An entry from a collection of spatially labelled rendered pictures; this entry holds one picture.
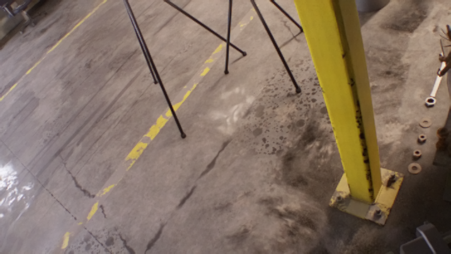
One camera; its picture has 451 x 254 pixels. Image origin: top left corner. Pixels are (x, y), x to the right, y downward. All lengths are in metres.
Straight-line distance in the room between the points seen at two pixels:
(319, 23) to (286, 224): 0.89
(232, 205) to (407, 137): 0.83
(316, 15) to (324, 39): 0.06
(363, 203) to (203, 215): 0.72
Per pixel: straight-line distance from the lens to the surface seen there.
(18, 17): 8.42
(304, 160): 1.53
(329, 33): 0.75
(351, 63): 0.80
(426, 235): 0.59
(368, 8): 2.28
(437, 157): 1.13
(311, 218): 1.38
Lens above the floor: 1.23
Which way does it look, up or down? 42 degrees down
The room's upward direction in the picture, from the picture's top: 33 degrees counter-clockwise
